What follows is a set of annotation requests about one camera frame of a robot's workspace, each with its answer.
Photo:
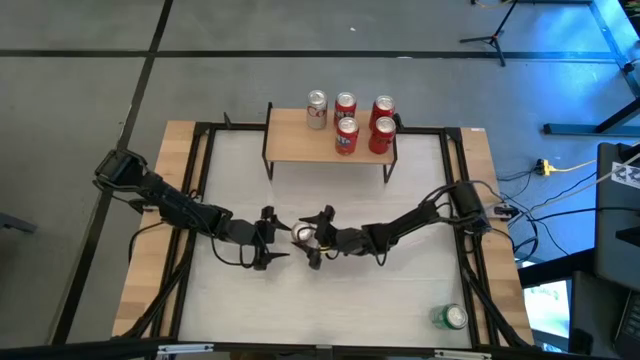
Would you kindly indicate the small yellow tag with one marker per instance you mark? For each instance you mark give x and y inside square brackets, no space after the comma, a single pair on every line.
[325,247]

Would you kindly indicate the metal stand frame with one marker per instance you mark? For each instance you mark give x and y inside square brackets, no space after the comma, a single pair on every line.
[570,129]

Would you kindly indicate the green Sprite can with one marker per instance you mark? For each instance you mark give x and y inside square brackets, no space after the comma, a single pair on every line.
[450,316]

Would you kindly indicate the black metal table frame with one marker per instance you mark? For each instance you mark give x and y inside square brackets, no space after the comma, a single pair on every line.
[245,127]

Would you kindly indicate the silver metal bracket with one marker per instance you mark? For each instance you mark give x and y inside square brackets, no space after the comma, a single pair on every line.
[185,348]
[462,355]

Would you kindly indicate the small grey hub box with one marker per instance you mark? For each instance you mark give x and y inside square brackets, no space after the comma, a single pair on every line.
[502,211]

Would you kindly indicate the black crossbeam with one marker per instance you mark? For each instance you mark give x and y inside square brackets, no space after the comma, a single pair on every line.
[75,350]

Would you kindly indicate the red Fanta can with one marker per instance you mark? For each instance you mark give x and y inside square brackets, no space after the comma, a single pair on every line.
[347,136]

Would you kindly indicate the black tripod stand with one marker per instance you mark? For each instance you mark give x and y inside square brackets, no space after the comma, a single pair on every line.
[495,37]

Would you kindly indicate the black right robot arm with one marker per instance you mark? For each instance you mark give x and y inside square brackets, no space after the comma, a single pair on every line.
[410,220]

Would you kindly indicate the black desk beam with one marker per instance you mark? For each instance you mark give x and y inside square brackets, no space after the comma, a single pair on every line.
[555,270]

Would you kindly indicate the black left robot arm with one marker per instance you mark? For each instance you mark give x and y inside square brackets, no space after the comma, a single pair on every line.
[170,205]

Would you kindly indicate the wooden shelf with black frame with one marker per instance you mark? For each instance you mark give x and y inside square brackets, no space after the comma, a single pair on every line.
[295,142]

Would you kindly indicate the black cabinet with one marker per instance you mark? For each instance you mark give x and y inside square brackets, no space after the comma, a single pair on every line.
[615,240]

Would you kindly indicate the dark grey computer case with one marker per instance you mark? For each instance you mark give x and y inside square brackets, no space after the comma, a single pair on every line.
[592,315]

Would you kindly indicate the grey furniture leg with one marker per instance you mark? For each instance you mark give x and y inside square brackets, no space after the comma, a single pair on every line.
[15,223]

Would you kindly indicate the white marker sheet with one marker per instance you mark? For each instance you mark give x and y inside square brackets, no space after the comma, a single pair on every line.
[627,175]

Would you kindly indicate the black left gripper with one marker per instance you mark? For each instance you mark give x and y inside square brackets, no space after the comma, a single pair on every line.
[250,232]

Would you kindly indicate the silver Diet Coke can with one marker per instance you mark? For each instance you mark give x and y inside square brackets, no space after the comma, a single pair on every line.
[302,232]
[316,110]

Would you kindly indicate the red Coke Zero can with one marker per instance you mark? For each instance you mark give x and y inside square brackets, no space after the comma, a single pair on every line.
[382,136]

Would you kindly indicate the red Coca-Cola can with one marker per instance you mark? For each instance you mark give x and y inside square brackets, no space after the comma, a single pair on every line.
[345,104]
[383,105]

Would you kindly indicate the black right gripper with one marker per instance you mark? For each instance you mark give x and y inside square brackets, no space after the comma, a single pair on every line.
[345,240]

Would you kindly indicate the computer monitor screen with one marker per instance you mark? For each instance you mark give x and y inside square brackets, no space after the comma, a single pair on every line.
[550,310]

